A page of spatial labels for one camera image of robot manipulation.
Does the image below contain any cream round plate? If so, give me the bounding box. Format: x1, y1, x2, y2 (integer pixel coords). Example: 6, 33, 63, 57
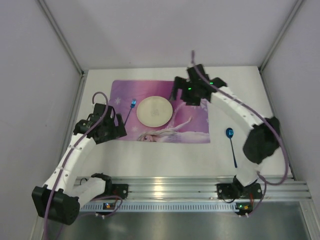
136, 96, 173, 128

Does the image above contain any purple printed placemat cloth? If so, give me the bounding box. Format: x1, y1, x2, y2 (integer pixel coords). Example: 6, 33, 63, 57
109, 80, 210, 144

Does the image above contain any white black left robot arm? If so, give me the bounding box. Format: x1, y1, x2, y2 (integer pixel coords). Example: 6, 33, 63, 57
31, 103, 129, 225

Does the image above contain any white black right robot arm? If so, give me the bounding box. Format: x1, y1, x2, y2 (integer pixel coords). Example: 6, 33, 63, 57
169, 64, 280, 189

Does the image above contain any blue metal spoon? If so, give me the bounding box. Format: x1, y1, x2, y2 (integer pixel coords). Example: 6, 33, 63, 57
225, 127, 238, 168

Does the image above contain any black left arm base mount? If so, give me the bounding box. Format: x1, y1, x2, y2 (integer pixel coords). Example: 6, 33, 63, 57
79, 174, 129, 200

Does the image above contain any grey slotted cable duct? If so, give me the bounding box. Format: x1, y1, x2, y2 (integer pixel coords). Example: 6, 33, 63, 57
80, 201, 253, 213

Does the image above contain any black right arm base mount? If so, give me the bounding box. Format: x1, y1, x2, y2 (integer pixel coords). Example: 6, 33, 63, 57
216, 176, 263, 202

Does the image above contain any aluminium rail front frame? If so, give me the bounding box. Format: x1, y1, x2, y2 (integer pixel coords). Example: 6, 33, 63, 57
39, 159, 313, 202

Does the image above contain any aluminium corner frame post right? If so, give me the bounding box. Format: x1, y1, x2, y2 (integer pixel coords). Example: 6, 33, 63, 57
258, 0, 306, 74

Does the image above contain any aluminium corner frame post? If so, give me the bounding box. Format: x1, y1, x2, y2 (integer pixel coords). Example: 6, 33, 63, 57
258, 0, 306, 74
35, 0, 85, 76

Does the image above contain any aluminium corner frame post left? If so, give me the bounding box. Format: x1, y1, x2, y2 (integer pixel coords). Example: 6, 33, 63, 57
35, 0, 85, 76

